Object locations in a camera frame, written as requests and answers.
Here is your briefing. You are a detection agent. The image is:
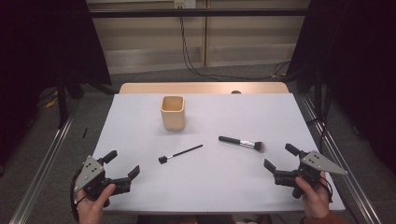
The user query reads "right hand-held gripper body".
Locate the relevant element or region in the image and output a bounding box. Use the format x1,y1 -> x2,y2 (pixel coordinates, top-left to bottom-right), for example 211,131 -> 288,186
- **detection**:
274,150 -> 348,199

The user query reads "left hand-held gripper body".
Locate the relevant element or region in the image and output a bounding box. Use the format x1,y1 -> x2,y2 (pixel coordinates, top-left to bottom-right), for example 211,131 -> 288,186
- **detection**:
74,155 -> 132,207

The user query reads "thick black makeup brush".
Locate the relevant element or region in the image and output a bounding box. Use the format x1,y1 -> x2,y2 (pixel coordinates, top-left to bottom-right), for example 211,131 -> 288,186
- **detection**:
218,135 -> 265,153

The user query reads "thin black makeup brush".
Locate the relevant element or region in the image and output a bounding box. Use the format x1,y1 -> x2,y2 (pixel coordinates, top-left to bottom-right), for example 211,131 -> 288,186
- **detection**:
158,144 -> 204,165

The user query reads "beige square cup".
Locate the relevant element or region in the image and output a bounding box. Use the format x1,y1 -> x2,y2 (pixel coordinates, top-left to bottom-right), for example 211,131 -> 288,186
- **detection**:
160,95 -> 186,131

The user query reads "person's left hand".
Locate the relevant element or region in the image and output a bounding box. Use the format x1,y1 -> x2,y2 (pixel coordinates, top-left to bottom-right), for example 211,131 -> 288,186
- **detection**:
76,184 -> 117,224

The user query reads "person's right hand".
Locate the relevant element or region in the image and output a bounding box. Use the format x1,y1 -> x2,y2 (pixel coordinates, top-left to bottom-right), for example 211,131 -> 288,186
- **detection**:
294,172 -> 331,220

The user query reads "white table mat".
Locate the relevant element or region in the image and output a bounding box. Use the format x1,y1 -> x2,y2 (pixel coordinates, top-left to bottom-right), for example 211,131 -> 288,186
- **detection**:
92,92 -> 346,214

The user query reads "black metal stand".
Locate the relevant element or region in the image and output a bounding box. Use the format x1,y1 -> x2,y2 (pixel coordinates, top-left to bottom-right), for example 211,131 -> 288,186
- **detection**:
55,74 -> 70,130

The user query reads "wooden table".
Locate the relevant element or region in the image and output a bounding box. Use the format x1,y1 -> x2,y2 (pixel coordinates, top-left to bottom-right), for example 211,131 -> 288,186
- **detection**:
119,81 -> 290,95

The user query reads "black curtain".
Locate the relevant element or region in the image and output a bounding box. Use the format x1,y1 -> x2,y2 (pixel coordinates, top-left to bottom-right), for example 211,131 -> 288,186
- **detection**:
0,0 -> 112,169
286,0 -> 396,175

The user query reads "black horizontal bar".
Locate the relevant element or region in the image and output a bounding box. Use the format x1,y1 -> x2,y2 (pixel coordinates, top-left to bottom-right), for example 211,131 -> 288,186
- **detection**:
89,8 -> 309,18

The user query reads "left hand-held gripper cable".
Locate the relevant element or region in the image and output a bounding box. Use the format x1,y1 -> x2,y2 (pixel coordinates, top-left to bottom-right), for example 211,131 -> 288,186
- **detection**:
69,167 -> 86,222

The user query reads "hand-held gripper cable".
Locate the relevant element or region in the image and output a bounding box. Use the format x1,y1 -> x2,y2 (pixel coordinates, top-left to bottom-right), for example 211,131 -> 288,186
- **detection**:
317,178 -> 333,203
69,167 -> 86,222

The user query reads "metal floor rail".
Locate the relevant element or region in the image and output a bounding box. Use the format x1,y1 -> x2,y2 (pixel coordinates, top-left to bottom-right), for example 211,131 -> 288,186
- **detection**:
8,99 -> 82,224
298,94 -> 382,224

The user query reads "right hand-held gripper cable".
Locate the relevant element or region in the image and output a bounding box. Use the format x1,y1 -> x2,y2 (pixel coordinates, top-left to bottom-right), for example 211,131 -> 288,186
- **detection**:
317,178 -> 333,203

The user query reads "black wall cable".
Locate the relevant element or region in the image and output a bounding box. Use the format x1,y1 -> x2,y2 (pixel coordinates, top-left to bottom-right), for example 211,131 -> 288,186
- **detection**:
178,17 -> 291,82

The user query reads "white wall socket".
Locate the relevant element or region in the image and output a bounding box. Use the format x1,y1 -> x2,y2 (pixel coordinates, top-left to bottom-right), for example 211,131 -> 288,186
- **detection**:
174,0 -> 196,9

